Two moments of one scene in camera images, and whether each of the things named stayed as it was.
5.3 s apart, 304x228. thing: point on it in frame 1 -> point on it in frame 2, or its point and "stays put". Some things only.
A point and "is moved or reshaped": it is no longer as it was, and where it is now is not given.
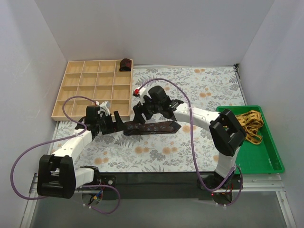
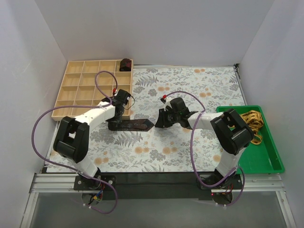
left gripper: x=110 y=124 -> x=113 y=125
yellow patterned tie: x=251 y=121 stays put
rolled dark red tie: x=125 y=65 stays put
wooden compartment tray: x=108 y=80 stays put
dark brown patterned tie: x=131 y=128 is moved or reshaped
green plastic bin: x=263 y=158 stays put
